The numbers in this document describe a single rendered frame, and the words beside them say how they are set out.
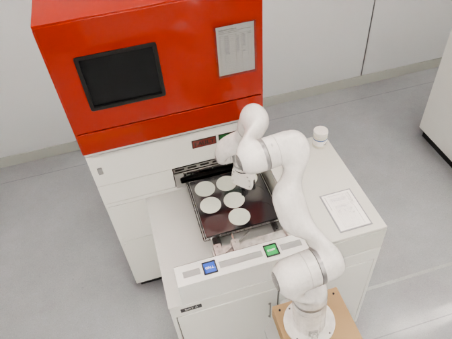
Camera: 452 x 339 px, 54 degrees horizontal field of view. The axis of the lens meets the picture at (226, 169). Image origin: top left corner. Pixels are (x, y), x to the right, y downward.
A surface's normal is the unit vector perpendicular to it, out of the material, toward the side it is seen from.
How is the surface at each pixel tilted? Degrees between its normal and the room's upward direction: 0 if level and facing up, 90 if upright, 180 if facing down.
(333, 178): 0
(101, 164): 90
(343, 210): 0
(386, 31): 90
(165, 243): 0
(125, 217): 90
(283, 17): 90
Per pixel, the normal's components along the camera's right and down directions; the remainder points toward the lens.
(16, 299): -0.07, -0.69
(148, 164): 0.28, 0.68
